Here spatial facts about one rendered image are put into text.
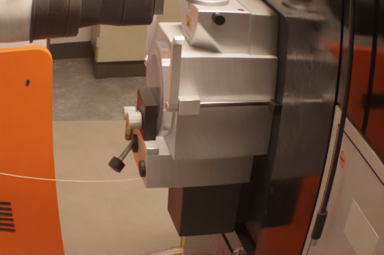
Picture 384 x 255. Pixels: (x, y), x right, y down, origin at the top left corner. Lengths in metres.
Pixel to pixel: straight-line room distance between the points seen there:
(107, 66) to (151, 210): 2.57
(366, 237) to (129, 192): 1.10
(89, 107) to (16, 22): 3.05
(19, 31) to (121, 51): 3.31
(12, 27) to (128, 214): 0.86
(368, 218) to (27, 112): 0.71
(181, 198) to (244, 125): 0.10
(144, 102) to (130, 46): 3.25
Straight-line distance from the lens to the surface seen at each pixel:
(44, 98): 1.06
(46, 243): 1.19
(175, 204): 0.76
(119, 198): 1.50
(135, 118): 0.70
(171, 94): 0.65
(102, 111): 3.62
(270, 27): 0.67
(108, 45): 3.92
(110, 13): 0.64
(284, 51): 0.66
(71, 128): 1.78
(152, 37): 0.75
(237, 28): 0.66
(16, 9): 0.62
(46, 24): 0.63
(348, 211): 0.50
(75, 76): 4.05
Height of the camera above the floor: 1.47
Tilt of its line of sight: 23 degrees down
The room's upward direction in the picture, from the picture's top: 4 degrees clockwise
